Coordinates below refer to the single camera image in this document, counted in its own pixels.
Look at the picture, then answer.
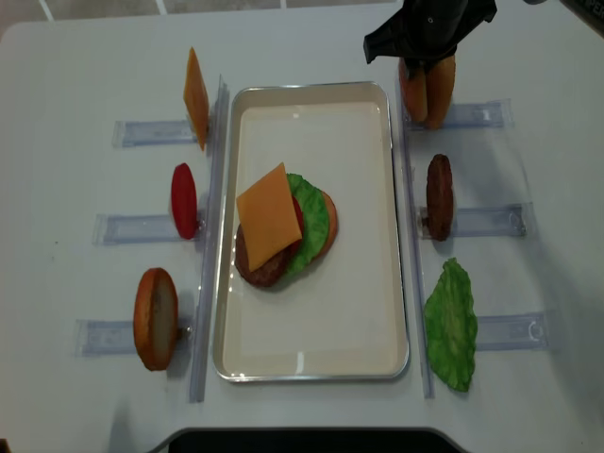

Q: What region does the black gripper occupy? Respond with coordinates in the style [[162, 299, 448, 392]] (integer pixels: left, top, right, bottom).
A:
[[363, 0, 497, 85]]

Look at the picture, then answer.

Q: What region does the standing brown meat patty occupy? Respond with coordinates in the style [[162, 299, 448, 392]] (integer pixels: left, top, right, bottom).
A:
[[427, 154, 454, 242]]

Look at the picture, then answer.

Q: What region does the lettuce leaf on burger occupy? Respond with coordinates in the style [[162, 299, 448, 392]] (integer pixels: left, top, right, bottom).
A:
[[283, 173, 329, 280]]

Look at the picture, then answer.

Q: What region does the tomato slice on burger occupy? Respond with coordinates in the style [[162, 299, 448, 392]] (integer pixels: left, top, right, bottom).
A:
[[288, 196, 305, 258]]

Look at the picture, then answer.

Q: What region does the cheese slice on burger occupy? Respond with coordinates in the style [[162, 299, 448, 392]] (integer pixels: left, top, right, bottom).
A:
[[236, 162, 303, 271]]

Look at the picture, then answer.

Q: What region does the standing orange cheese slice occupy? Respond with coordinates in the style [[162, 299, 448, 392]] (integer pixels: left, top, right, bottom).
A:
[[183, 47, 210, 150]]

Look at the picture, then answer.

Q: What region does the meat patty on burger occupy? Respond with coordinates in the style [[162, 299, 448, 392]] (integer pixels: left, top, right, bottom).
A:
[[235, 226, 294, 288]]

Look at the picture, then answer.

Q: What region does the standing green lettuce leaf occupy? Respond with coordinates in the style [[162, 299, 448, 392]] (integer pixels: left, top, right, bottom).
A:
[[424, 258, 478, 393]]

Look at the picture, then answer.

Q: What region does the standing red tomato slice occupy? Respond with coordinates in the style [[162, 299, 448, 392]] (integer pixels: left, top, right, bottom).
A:
[[171, 163, 199, 240]]

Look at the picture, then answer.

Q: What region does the spare bun half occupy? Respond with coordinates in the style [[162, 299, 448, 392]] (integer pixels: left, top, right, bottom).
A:
[[398, 59, 428, 123]]

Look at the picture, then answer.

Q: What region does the bottom bun on tray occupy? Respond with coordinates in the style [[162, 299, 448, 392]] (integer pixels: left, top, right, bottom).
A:
[[313, 192, 339, 260]]

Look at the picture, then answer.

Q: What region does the white metal tray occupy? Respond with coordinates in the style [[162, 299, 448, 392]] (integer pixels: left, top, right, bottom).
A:
[[212, 81, 409, 382]]

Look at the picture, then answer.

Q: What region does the black base edge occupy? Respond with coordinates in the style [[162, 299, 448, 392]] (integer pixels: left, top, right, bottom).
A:
[[156, 428, 464, 452]]

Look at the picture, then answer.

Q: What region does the clear right side rail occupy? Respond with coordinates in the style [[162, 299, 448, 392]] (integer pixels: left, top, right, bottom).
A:
[[394, 71, 434, 399]]

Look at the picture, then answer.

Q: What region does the clear bun holder rail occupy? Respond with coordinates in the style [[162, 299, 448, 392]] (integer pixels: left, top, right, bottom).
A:
[[406, 97, 513, 132]]

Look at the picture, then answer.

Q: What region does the clear patty holder rail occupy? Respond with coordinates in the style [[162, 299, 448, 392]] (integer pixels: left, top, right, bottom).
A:
[[447, 204, 529, 238]]

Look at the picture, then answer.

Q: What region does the clear left side rail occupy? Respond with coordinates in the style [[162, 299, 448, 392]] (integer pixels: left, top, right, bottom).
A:
[[189, 77, 229, 404]]

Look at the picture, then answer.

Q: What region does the clear lettuce holder rail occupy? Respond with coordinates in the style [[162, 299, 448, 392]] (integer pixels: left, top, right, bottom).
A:
[[477, 311, 559, 352]]

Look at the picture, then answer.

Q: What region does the clear cheese holder rail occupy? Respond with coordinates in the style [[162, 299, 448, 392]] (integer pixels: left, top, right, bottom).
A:
[[112, 120, 197, 148]]

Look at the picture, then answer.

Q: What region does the clear tomato holder rail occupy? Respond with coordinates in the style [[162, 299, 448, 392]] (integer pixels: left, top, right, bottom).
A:
[[92, 214, 184, 245]]

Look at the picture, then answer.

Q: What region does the clear left bun rail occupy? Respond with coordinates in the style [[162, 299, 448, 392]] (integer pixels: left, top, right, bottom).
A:
[[74, 318, 194, 358]]

